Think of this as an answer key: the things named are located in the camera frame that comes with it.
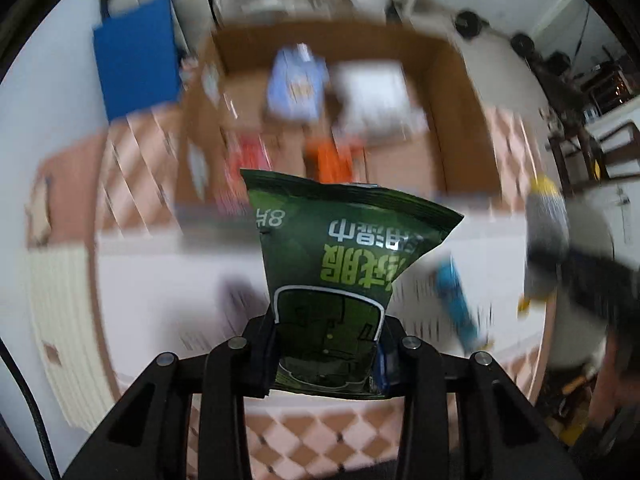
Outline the grey yellow sock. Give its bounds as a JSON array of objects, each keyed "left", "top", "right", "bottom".
[{"left": 518, "top": 176, "right": 570, "bottom": 315}]

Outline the green wipes pack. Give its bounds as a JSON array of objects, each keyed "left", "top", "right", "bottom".
[{"left": 241, "top": 169, "right": 463, "bottom": 398}]

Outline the orange snack pack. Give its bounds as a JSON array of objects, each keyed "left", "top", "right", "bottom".
[{"left": 303, "top": 136, "right": 367, "bottom": 184}]

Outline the white plastic soft pack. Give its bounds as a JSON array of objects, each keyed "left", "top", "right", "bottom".
[{"left": 330, "top": 60, "right": 428, "bottom": 143}]

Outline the red floral wipes pack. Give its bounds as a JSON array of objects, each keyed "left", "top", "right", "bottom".
[{"left": 216, "top": 130, "right": 271, "bottom": 217}]

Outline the blue cartoon tissue pack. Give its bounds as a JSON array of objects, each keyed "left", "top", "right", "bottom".
[{"left": 266, "top": 44, "right": 329, "bottom": 122}]

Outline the dark wooden chair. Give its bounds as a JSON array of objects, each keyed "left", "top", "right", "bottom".
[{"left": 547, "top": 122, "right": 639, "bottom": 197}]

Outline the black barbell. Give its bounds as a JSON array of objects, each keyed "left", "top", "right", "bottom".
[{"left": 452, "top": 10, "right": 538, "bottom": 61}]

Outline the brown cardboard box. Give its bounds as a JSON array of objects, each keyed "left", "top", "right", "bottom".
[{"left": 176, "top": 21, "right": 501, "bottom": 208}]

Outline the blue foam mat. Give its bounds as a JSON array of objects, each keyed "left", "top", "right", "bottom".
[{"left": 93, "top": 0, "right": 181, "bottom": 122}]

